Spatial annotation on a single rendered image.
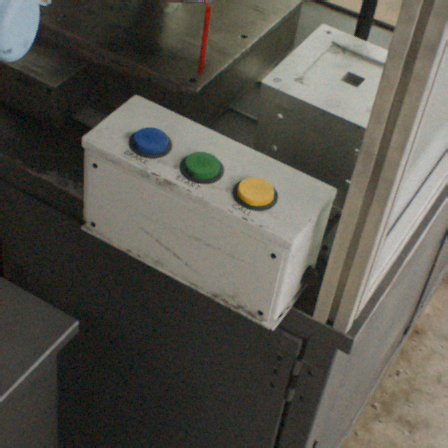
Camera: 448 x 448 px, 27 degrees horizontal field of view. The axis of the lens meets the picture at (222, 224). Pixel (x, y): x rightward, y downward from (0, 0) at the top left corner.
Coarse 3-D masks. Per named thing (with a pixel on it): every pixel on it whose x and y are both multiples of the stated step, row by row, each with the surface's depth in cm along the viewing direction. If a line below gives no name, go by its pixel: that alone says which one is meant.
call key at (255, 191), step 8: (240, 184) 102; (248, 184) 102; (256, 184) 102; (264, 184) 102; (240, 192) 101; (248, 192) 101; (256, 192) 101; (264, 192) 101; (272, 192) 102; (248, 200) 101; (256, 200) 100; (264, 200) 101
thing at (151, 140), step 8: (144, 128) 107; (152, 128) 107; (136, 136) 106; (144, 136) 106; (152, 136) 106; (160, 136) 106; (136, 144) 105; (144, 144) 105; (152, 144) 105; (160, 144) 105; (168, 144) 107; (144, 152) 105; (152, 152) 105; (160, 152) 105
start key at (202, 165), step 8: (200, 152) 105; (192, 160) 104; (200, 160) 104; (208, 160) 104; (216, 160) 104; (184, 168) 104; (192, 168) 103; (200, 168) 103; (208, 168) 103; (216, 168) 103; (192, 176) 103; (200, 176) 103; (208, 176) 103
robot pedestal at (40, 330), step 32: (0, 288) 108; (0, 320) 105; (32, 320) 105; (64, 320) 106; (0, 352) 102; (32, 352) 102; (0, 384) 99; (32, 384) 106; (0, 416) 102; (32, 416) 110
